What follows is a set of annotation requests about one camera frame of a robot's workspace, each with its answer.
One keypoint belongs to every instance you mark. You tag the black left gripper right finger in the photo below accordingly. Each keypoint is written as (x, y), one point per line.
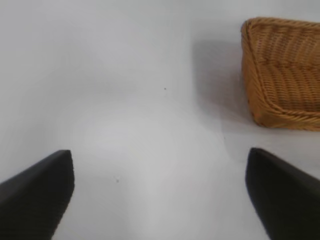
(285, 200)

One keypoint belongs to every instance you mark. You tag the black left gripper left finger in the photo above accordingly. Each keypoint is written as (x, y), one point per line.
(32, 200)

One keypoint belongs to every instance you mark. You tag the tan woven wicker basket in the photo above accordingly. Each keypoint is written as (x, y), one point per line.
(285, 75)

